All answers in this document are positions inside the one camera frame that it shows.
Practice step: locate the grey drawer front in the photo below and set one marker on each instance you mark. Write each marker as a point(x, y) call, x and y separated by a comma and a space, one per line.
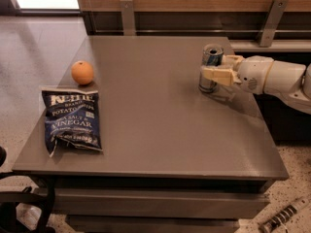
point(157, 203)

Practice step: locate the silver blue redbull can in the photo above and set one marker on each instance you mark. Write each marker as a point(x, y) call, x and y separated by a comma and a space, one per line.
point(211, 58)

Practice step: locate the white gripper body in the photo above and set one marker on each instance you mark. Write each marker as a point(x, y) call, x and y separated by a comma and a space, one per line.
point(253, 72)

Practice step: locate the striped tube on floor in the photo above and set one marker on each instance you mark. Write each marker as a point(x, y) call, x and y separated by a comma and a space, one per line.
point(281, 218)

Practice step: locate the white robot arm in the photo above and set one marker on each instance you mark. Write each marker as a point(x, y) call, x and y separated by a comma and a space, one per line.
point(289, 82)

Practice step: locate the metal wall bracket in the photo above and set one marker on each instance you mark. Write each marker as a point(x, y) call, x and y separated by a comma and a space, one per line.
point(272, 20)
point(128, 18)

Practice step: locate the orange fruit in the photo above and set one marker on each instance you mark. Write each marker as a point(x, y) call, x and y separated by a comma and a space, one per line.
point(82, 72)

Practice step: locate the black chair base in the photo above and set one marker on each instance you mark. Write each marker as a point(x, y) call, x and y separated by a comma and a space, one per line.
point(9, 200)

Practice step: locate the blue kettle chip bag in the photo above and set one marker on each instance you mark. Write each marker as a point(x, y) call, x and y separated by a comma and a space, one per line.
point(72, 118)

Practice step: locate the left metal wall bracket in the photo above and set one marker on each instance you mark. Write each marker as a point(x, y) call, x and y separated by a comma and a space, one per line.
point(128, 18)

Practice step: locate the right metal wall bracket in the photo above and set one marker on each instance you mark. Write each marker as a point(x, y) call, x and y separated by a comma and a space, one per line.
point(272, 20)

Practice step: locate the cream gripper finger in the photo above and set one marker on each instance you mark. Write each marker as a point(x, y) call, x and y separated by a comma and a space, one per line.
point(232, 60)
point(224, 76)

